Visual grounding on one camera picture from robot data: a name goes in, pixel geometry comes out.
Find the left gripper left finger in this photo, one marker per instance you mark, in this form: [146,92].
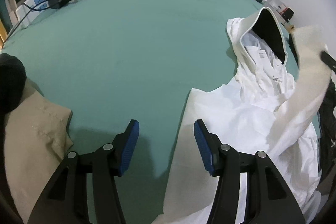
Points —
[64,198]

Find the white hooded sweatshirt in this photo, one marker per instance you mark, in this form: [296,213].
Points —
[262,108]

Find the black clothes pile at right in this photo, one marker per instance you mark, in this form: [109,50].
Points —
[326,119]

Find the white blue power strip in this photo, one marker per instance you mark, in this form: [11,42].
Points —
[30,10]

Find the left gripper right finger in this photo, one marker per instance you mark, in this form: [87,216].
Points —
[269,199]

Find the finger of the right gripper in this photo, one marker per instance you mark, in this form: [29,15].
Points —
[328,60]

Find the green bed sheet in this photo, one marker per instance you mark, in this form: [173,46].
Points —
[111,61]

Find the black garment at left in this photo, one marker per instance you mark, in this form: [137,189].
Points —
[13,79]

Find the beige garment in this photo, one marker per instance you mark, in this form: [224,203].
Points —
[36,140]

